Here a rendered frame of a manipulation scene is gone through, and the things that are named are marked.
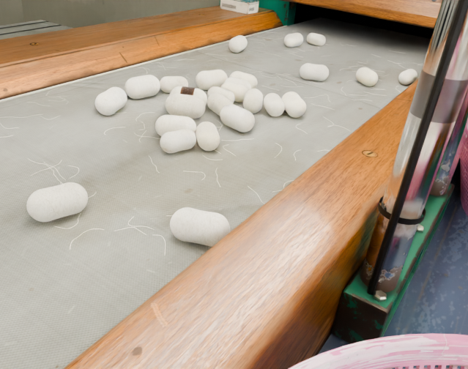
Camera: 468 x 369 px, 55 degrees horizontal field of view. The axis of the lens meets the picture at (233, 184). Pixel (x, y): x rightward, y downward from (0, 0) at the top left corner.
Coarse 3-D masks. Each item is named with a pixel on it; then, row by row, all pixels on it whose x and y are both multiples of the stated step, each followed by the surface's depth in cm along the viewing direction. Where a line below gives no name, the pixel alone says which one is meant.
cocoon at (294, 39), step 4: (288, 36) 69; (292, 36) 69; (296, 36) 69; (300, 36) 70; (284, 40) 70; (288, 40) 69; (292, 40) 69; (296, 40) 69; (300, 40) 70; (288, 44) 69; (292, 44) 69; (296, 44) 70; (300, 44) 71
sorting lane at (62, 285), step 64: (192, 64) 58; (256, 64) 60; (384, 64) 66; (0, 128) 38; (64, 128) 39; (128, 128) 40; (256, 128) 42; (320, 128) 43; (0, 192) 30; (128, 192) 31; (192, 192) 32; (256, 192) 32; (0, 256) 24; (64, 256) 25; (128, 256) 25; (192, 256) 26; (0, 320) 21; (64, 320) 21
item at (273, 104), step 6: (270, 96) 45; (276, 96) 45; (264, 102) 45; (270, 102) 44; (276, 102) 44; (282, 102) 44; (270, 108) 44; (276, 108) 44; (282, 108) 44; (270, 114) 44; (276, 114) 44
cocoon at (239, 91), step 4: (224, 84) 47; (228, 84) 47; (232, 84) 47; (236, 84) 47; (224, 88) 47; (228, 88) 47; (232, 88) 47; (236, 88) 46; (240, 88) 46; (244, 88) 47; (236, 92) 46; (240, 92) 46; (244, 92) 46; (236, 96) 47; (240, 96) 46; (236, 100) 47; (240, 100) 47
